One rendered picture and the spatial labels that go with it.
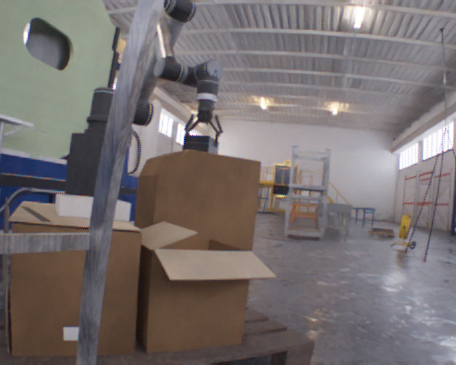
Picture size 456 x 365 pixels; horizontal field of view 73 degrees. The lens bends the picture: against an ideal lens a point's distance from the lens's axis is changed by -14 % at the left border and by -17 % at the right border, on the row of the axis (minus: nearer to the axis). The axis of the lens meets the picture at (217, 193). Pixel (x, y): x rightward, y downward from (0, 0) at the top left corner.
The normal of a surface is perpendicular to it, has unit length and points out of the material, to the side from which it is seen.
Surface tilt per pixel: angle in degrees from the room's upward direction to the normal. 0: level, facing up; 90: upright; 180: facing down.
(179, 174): 90
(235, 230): 90
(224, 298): 90
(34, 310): 90
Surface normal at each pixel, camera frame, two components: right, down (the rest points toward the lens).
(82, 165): -0.26, -0.04
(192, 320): 0.47, 0.04
